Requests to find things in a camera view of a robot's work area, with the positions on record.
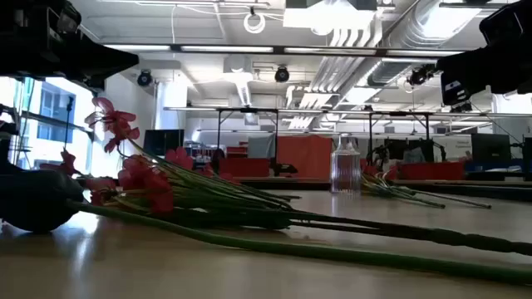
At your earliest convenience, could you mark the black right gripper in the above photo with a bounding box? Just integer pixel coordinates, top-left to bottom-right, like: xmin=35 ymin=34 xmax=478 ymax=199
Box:
xmin=436 ymin=39 xmax=532 ymax=107

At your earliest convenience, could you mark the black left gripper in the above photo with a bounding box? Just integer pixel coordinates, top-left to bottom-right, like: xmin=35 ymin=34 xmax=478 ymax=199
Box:
xmin=0 ymin=0 xmax=140 ymax=91

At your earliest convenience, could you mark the red artificial flower spray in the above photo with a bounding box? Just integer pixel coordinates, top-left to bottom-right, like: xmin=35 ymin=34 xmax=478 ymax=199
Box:
xmin=165 ymin=145 xmax=292 ymax=208
xmin=39 ymin=149 xmax=120 ymax=207
xmin=84 ymin=96 xmax=303 ymax=208

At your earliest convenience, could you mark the green artificial plant stem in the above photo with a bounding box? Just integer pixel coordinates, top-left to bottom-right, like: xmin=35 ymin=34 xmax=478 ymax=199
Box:
xmin=117 ymin=154 xmax=532 ymax=257

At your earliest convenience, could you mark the clear glass vase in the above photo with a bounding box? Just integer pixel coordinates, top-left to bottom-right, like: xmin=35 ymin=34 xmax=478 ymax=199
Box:
xmin=330 ymin=135 xmax=362 ymax=194

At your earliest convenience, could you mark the black ceiling spot lamp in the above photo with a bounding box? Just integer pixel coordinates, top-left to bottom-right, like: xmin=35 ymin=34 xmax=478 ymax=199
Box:
xmin=136 ymin=69 xmax=154 ymax=87
xmin=406 ymin=64 xmax=437 ymax=86
xmin=273 ymin=65 xmax=291 ymax=83

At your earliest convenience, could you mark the thin black stand pole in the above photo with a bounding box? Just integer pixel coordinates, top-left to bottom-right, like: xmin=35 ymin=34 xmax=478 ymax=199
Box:
xmin=64 ymin=96 xmax=75 ymax=151

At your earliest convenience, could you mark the black computer monitor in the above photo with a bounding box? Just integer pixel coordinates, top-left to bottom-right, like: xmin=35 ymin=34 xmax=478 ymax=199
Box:
xmin=143 ymin=129 xmax=185 ymax=157
xmin=471 ymin=133 xmax=512 ymax=164

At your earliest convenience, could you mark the red low panel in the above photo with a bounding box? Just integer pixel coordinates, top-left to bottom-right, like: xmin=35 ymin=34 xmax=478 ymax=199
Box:
xmin=219 ymin=157 xmax=271 ymax=179
xmin=398 ymin=161 xmax=466 ymax=181

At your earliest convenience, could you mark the long ceiling light strip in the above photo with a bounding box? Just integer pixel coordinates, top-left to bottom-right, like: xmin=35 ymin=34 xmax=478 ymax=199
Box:
xmin=103 ymin=43 xmax=462 ymax=56

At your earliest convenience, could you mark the orange-red partition panel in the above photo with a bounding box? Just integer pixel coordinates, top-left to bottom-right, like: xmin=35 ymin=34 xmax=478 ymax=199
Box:
xmin=277 ymin=135 xmax=333 ymax=179

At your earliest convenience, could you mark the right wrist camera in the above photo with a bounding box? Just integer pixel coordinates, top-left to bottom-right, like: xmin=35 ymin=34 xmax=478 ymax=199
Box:
xmin=479 ymin=0 xmax=525 ymax=46

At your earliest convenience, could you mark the silver ceiling duct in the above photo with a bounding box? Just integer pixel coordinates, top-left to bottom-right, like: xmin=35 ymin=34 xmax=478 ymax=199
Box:
xmin=365 ymin=0 xmax=479 ymax=86

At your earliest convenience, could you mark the black metal station frame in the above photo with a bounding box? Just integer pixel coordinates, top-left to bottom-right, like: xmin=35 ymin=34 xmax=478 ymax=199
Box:
xmin=367 ymin=110 xmax=431 ymax=167
xmin=215 ymin=107 xmax=279 ymax=175

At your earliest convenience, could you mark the white coiled ceiling cable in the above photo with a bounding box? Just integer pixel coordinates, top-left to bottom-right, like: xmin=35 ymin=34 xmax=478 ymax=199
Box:
xmin=243 ymin=12 xmax=267 ymax=35

